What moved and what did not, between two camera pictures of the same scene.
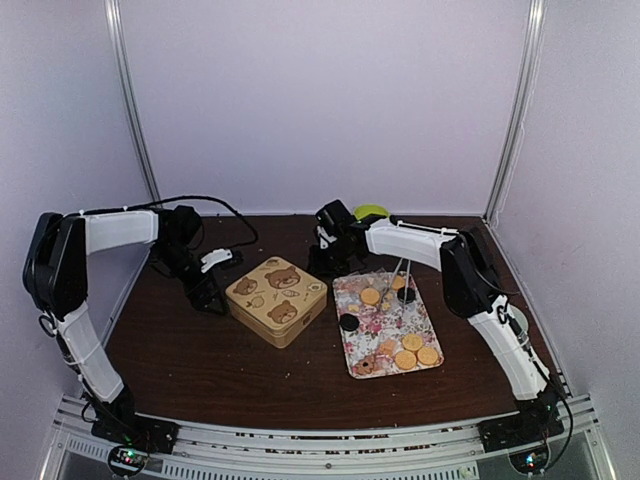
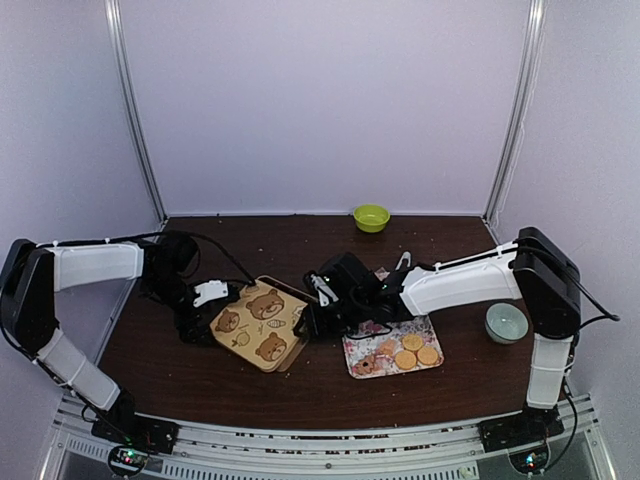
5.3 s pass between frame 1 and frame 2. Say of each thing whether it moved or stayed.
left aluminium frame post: stayed
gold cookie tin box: moved
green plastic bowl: stayed
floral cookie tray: stayed
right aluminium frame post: stayed
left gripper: moved
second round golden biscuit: stayed
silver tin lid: moved
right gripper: moved
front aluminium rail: stayed
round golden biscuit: stayed
